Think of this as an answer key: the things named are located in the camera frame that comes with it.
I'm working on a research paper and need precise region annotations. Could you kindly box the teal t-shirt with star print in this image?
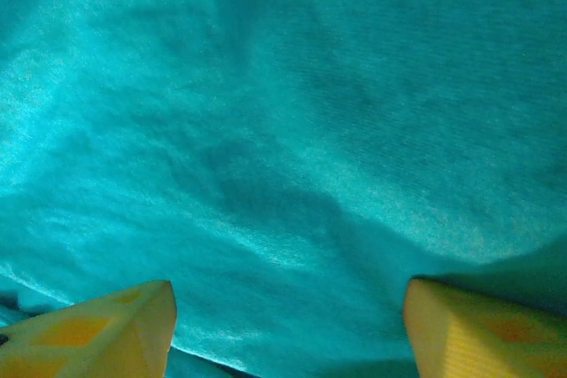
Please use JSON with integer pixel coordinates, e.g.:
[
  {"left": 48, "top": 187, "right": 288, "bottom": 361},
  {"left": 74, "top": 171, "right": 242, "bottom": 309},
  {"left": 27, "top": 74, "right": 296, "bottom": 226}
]
[{"left": 0, "top": 0, "right": 567, "bottom": 378}]

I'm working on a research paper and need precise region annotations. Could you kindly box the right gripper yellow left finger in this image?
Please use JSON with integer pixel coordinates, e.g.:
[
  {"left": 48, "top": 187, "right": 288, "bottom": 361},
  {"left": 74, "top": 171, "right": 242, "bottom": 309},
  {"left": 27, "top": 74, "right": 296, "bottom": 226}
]
[{"left": 0, "top": 279, "right": 178, "bottom": 378}]

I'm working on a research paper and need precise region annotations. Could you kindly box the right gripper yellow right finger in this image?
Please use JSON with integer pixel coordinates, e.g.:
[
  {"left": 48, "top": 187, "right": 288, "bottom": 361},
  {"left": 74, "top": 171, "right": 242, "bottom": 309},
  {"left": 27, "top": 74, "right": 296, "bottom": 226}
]
[{"left": 403, "top": 277, "right": 567, "bottom": 378}]

